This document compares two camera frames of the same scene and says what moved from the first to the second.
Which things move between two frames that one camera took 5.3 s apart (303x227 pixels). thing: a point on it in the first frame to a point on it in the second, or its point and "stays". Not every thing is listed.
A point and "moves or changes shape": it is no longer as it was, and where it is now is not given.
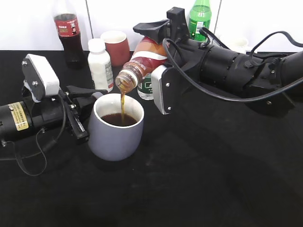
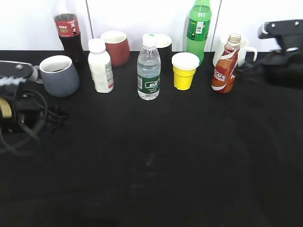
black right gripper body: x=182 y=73 to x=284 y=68
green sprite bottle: x=200 y=16 stays
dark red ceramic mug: x=116 y=43 stays
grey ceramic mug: x=109 y=138 to x=59 y=76
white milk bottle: x=100 y=63 stays
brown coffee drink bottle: x=148 y=55 moves or changes shape
